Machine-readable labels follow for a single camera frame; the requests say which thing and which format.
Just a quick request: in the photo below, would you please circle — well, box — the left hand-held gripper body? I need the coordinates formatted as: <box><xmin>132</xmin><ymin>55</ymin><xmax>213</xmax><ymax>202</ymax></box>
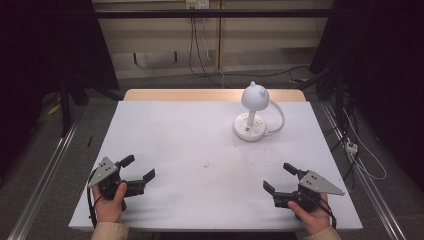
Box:
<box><xmin>87</xmin><ymin>156</ymin><xmax>146</xmax><ymax>212</ymax></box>

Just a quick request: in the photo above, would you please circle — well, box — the black metal frame bar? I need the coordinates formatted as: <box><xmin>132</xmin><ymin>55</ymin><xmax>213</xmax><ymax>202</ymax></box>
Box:
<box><xmin>94</xmin><ymin>8</ymin><xmax>336</xmax><ymax>20</ymax></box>

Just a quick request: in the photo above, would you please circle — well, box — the aluminium floor rail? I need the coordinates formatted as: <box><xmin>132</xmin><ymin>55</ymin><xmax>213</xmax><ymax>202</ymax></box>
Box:
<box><xmin>319</xmin><ymin>99</ymin><xmax>408</xmax><ymax>240</ymax></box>
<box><xmin>7</xmin><ymin>123</ymin><xmax>80</xmax><ymax>240</ymax></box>

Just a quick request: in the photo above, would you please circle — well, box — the white desk lamp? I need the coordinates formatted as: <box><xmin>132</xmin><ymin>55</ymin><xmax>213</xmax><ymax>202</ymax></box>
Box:
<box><xmin>232</xmin><ymin>80</ymin><xmax>270</xmax><ymax>143</ymax></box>

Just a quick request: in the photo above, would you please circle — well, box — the person's right hand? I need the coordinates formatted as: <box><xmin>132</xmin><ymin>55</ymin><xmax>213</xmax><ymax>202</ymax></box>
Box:
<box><xmin>287</xmin><ymin>192</ymin><xmax>334</xmax><ymax>237</ymax></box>

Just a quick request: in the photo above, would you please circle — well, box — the white power strip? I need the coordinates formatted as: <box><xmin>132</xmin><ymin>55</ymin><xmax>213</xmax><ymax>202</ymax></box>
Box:
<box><xmin>345</xmin><ymin>140</ymin><xmax>359</xmax><ymax>156</ymax></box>

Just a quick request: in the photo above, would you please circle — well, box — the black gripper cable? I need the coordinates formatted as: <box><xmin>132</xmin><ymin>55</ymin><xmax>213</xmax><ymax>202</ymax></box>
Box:
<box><xmin>309</xmin><ymin>196</ymin><xmax>338</xmax><ymax>230</ymax></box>
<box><xmin>86</xmin><ymin>168</ymin><xmax>104</xmax><ymax>229</ymax></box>

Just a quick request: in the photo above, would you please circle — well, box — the black hanging cable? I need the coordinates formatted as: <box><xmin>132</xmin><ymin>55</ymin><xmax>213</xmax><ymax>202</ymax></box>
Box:
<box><xmin>188</xmin><ymin>17</ymin><xmax>311</xmax><ymax>88</ymax></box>

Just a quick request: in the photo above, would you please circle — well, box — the white wall socket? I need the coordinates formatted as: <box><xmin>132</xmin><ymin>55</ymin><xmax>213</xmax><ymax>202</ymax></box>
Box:
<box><xmin>185</xmin><ymin>0</ymin><xmax>211</xmax><ymax>10</ymax></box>

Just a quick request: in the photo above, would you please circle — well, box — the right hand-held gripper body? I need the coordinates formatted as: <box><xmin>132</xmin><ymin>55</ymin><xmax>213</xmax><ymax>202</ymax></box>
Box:
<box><xmin>272</xmin><ymin>169</ymin><xmax>346</xmax><ymax>221</ymax></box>

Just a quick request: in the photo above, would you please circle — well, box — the black curtain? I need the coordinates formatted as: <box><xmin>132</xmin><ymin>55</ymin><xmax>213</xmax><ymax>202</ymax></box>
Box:
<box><xmin>0</xmin><ymin>0</ymin><xmax>120</xmax><ymax>174</ymax></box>
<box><xmin>309</xmin><ymin>0</ymin><xmax>424</xmax><ymax>191</ymax></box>

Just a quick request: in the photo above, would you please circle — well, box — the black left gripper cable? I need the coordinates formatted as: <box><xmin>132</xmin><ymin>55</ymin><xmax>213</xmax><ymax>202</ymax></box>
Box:
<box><xmin>86</xmin><ymin>168</ymin><xmax>104</xmax><ymax>229</ymax></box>

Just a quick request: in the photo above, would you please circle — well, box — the white lamp cable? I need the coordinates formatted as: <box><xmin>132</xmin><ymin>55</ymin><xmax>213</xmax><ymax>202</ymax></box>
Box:
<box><xmin>263</xmin><ymin>99</ymin><xmax>286</xmax><ymax>137</ymax></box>

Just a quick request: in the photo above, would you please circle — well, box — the black metal stand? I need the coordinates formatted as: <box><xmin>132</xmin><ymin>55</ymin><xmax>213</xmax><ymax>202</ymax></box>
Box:
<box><xmin>334</xmin><ymin>66</ymin><xmax>346</xmax><ymax>134</ymax></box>
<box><xmin>57</xmin><ymin>76</ymin><xmax>74</xmax><ymax>138</ymax></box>

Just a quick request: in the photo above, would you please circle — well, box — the white table mat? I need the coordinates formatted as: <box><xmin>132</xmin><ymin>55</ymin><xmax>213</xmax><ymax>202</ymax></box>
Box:
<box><xmin>68</xmin><ymin>100</ymin><xmax>364</xmax><ymax>233</ymax></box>

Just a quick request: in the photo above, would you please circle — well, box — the white floor cable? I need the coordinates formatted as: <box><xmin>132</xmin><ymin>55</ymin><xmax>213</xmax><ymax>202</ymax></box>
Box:
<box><xmin>342</xmin><ymin>107</ymin><xmax>388</xmax><ymax>182</ymax></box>

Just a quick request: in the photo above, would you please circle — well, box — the person's left hand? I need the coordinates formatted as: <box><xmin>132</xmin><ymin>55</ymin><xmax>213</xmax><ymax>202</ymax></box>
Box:
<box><xmin>92</xmin><ymin>182</ymin><xmax>128</xmax><ymax>224</ymax></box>

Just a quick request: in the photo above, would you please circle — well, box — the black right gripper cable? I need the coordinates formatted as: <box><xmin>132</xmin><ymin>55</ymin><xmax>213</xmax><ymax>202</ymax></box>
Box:
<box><xmin>309</xmin><ymin>196</ymin><xmax>338</xmax><ymax>230</ymax></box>

